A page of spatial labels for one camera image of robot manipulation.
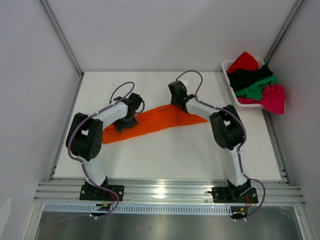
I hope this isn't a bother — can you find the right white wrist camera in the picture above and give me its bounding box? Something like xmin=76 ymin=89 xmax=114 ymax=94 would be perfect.
xmin=181 ymin=80 xmax=188 ymax=87

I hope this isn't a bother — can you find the black t shirt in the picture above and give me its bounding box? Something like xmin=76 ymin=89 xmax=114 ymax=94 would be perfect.
xmin=227 ymin=64 xmax=273 ymax=92

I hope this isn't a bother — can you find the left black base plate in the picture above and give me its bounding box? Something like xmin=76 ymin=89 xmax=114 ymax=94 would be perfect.
xmin=79 ymin=183 xmax=125 ymax=202

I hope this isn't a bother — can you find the magenta t shirt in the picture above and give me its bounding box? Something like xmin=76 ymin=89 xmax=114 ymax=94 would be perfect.
xmin=237 ymin=83 xmax=285 ymax=115

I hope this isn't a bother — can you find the red t shirt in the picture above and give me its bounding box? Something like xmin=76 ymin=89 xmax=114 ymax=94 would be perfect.
xmin=227 ymin=51 xmax=259 ymax=74

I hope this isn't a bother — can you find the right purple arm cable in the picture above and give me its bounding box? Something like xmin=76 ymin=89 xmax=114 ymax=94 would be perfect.
xmin=176 ymin=69 xmax=266 ymax=222

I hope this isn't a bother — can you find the orange t shirt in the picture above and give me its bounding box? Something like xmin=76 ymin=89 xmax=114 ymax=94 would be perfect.
xmin=102 ymin=104 xmax=207 ymax=145

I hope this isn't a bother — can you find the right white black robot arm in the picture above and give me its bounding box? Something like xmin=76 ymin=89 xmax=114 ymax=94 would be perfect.
xmin=168 ymin=80 xmax=251 ymax=202

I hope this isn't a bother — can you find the slotted grey cable duct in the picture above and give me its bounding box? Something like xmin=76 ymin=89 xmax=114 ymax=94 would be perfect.
xmin=43 ymin=202 xmax=233 ymax=216

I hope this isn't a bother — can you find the white plastic laundry basket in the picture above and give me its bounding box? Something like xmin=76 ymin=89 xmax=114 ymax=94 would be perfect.
xmin=221 ymin=59 xmax=264 ymax=110

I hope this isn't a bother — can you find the green t shirt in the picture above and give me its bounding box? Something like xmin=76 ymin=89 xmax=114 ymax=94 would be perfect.
xmin=235 ymin=76 xmax=277 ymax=101

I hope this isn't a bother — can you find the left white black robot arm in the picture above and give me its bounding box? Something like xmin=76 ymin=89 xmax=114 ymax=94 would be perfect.
xmin=65 ymin=93 xmax=145 ymax=200

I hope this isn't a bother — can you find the aluminium mounting rail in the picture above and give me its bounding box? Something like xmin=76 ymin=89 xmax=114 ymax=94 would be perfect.
xmin=33 ymin=178 xmax=306 ymax=207

